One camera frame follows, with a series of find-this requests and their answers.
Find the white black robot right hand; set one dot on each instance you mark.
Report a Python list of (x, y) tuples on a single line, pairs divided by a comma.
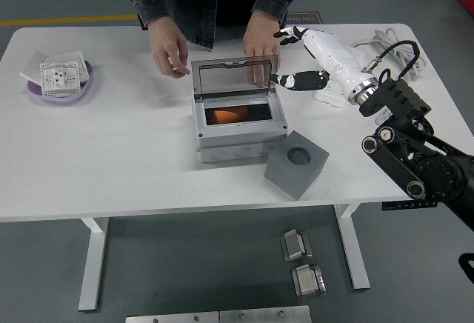
[(333, 56)]

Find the person's right hand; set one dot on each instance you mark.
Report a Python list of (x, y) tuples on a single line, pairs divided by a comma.
[(168, 50)]

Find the person's left hand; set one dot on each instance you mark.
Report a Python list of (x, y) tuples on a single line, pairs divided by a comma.
[(263, 39)]

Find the orange cylinder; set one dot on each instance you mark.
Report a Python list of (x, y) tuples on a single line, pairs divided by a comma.
[(226, 115)]

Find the grey electrical box clear lid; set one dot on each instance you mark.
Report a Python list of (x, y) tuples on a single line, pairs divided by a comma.
[(237, 141)]

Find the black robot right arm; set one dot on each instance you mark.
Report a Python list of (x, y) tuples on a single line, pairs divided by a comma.
[(392, 160)]

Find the grey cube with round hole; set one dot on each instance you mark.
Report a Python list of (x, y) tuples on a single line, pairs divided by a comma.
[(289, 178)]

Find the dark floor sign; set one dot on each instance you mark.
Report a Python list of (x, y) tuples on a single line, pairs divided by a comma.
[(307, 18)]

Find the yellow floor tape line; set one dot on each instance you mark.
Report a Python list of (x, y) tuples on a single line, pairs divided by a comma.
[(66, 21)]

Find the purple bowl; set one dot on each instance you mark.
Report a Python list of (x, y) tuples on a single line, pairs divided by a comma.
[(59, 98)]

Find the white flat card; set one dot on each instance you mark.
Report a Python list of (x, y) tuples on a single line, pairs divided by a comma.
[(33, 65)]

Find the small metal block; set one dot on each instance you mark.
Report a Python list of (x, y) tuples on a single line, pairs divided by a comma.
[(294, 245), (307, 282)]

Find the white table leg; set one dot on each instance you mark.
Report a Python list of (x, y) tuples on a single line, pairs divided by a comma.
[(90, 263), (355, 256)]

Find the grey metal plate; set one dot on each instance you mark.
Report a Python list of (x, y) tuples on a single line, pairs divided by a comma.
[(264, 315), (170, 318)]

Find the white switch plate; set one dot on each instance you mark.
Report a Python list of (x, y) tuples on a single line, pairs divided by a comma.
[(70, 56)]

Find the white wall socket panel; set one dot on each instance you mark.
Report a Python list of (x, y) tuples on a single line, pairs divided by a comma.
[(55, 78)]

